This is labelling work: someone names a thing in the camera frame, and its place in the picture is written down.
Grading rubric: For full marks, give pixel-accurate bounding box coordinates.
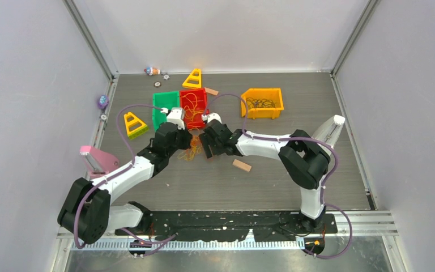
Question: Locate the orange plastic bin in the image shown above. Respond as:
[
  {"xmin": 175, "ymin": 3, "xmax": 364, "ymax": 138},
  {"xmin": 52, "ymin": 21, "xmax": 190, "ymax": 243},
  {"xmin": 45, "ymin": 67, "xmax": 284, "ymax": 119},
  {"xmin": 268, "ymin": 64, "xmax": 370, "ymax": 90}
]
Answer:
[{"xmin": 241, "ymin": 88, "xmax": 284, "ymax": 119}]

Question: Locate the small toy figurine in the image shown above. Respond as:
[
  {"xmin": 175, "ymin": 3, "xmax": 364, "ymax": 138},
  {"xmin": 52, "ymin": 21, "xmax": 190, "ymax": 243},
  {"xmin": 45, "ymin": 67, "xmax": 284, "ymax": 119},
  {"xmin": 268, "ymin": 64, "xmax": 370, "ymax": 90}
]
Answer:
[{"xmin": 143, "ymin": 66, "xmax": 161, "ymax": 76}]

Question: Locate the tan wooden block far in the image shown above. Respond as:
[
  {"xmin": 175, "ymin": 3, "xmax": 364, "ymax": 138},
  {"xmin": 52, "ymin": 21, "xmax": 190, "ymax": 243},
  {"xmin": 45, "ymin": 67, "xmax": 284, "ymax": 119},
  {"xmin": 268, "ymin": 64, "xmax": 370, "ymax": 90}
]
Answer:
[{"xmin": 204, "ymin": 87, "xmax": 219, "ymax": 96}]

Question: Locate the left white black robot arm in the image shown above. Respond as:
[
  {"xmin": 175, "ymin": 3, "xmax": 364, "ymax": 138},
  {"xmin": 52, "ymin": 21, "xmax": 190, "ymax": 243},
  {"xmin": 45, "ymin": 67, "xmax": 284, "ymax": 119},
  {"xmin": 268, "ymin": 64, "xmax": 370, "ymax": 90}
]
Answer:
[{"xmin": 57, "ymin": 122, "xmax": 193, "ymax": 244}]

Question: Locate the yellow triangle block near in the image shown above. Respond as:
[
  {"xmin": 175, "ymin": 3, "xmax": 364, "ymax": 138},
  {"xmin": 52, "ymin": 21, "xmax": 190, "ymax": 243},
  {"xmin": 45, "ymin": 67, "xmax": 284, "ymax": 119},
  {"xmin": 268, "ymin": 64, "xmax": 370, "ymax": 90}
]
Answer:
[{"xmin": 123, "ymin": 112, "xmax": 149, "ymax": 140}]

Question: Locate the red plastic bin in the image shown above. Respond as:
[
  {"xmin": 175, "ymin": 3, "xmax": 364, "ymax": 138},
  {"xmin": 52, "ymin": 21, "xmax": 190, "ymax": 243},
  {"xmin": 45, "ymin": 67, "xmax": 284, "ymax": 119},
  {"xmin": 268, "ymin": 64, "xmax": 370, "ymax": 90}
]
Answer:
[{"xmin": 180, "ymin": 88, "xmax": 207, "ymax": 129}]

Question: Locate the tan wooden block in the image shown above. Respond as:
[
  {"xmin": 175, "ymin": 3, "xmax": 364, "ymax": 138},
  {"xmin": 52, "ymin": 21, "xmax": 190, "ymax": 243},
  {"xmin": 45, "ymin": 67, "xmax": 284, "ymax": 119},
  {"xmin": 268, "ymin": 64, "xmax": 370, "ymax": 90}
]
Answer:
[
  {"xmin": 232, "ymin": 159, "xmax": 252, "ymax": 172},
  {"xmin": 204, "ymin": 87, "xmax": 219, "ymax": 96}
]

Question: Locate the pink gripper stand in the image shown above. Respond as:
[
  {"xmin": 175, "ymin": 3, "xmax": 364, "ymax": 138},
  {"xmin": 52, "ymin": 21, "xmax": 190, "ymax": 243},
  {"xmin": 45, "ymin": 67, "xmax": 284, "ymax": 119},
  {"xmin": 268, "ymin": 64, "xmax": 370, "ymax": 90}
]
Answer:
[{"xmin": 79, "ymin": 146, "xmax": 120, "ymax": 179}]

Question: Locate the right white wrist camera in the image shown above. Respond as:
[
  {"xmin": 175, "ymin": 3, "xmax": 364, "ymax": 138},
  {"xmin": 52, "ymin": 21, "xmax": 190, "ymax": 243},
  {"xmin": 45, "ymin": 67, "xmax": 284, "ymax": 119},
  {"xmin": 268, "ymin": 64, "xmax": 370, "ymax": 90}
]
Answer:
[{"xmin": 201, "ymin": 113, "xmax": 223, "ymax": 130}]

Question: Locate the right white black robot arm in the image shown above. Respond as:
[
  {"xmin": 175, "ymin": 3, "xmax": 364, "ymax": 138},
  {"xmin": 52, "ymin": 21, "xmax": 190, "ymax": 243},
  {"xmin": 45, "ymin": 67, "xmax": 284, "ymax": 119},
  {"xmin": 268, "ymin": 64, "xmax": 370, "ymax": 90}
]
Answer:
[{"xmin": 199, "ymin": 120, "xmax": 331, "ymax": 233}]

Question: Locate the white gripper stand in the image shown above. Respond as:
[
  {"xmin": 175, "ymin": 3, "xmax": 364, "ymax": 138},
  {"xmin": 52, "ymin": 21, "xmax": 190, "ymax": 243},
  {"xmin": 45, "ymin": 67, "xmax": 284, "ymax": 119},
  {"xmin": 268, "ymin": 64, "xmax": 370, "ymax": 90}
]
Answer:
[{"xmin": 312, "ymin": 114, "xmax": 346, "ymax": 148}]

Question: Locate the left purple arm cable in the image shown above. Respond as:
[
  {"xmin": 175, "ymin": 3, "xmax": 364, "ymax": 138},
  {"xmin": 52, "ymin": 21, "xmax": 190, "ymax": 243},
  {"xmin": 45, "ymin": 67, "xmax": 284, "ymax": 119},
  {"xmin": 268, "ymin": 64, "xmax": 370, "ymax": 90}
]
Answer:
[{"xmin": 73, "ymin": 104, "xmax": 179, "ymax": 258}]

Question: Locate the purple toy block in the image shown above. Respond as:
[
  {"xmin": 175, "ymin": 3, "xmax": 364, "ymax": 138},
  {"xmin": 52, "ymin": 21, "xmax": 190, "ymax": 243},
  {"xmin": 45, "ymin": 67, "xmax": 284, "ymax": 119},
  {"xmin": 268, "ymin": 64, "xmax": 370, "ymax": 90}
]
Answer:
[{"xmin": 97, "ymin": 95, "xmax": 109, "ymax": 110}]

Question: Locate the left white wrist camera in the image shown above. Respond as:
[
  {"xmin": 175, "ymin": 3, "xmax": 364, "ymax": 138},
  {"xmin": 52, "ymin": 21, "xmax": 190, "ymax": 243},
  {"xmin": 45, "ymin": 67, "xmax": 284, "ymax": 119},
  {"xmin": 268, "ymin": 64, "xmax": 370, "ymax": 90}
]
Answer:
[{"xmin": 160, "ymin": 107, "xmax": 186, "ymax": 130}]

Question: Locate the green plastic bin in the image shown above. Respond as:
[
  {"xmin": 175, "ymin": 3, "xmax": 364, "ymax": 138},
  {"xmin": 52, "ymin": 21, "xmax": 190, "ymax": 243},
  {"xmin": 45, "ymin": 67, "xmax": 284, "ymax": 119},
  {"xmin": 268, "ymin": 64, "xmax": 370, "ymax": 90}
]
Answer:
[{"xmin": 152, "ymin": 91, "xmax": 180, "ymax": 130}]

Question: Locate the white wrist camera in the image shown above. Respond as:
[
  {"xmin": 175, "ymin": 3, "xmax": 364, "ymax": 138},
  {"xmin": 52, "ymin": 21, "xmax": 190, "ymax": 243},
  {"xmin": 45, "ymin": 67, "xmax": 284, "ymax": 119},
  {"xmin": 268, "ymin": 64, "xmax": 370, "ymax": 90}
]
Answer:
[
  {"xmin": 160, "ymin": 107, "xmax": 186, "ymax": 130},
  {"xmin": 201, "ymin": 113, "xmax": 223, "ymax": 130}
]

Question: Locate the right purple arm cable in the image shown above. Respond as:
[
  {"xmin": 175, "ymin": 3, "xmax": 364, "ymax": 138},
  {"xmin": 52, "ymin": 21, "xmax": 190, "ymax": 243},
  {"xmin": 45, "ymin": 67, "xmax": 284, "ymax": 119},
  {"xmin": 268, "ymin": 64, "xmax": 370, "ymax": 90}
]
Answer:
[{"xmin": 202, "ymin": 93, "xmax": 353, "ymax": 261}]

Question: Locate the yellow string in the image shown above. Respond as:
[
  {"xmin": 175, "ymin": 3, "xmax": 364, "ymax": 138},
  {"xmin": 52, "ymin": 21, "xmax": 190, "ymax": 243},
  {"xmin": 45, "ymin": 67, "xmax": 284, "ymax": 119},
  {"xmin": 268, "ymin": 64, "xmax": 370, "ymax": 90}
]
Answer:
[{"xmin": 177, "ymin": 92, "xmax": 208, "ymax": 162}]

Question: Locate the tan wooden block near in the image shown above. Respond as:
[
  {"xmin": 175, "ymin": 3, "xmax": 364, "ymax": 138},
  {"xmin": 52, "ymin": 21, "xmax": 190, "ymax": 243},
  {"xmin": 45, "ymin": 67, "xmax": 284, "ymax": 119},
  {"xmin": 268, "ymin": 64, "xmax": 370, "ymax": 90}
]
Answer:
[{"xmin": 232, "ymin": 159, "xmax": 252, "ymax": 172}]

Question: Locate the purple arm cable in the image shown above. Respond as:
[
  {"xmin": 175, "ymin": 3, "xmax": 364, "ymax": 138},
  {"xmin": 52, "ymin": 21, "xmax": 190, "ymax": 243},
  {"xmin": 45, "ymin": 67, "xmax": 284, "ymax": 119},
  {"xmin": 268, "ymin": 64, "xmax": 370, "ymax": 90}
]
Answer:
[
  {"xmin": 202, "ymin": 93, "xmax": 353, "ymax": 261},
  {"xmin": 73, "ymin": 104, "xmax": 179, "ymax": 258}
]

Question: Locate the yellow triangle block far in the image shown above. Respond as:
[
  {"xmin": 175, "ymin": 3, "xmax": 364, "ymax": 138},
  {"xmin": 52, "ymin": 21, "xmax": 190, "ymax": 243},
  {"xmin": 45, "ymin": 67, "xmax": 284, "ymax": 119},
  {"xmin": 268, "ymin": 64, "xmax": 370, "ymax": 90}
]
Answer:
[{"xmin": 182, "ymin": 69, "xmax": 202, "ymax": 90}]

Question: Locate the yellow triangle block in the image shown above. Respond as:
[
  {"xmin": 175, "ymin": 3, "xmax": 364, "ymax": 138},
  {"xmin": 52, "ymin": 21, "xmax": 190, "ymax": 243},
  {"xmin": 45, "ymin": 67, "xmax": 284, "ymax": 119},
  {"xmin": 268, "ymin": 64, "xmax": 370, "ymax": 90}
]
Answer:
[
  {"xmin": 182, "ymin": 69, "xmax": 202, "ymax": 90},
  {"xmin": 123, "ymin": 112, "xmax": 149, "ymax": 140}
]

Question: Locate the orange string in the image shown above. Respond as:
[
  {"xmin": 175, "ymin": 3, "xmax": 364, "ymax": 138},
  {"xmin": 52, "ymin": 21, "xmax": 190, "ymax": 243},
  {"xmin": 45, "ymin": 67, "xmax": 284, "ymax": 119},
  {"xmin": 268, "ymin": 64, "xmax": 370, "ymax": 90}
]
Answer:
[{"xmin": 189, "ymin": 135, "xmax": 203, "ymax": 155}]

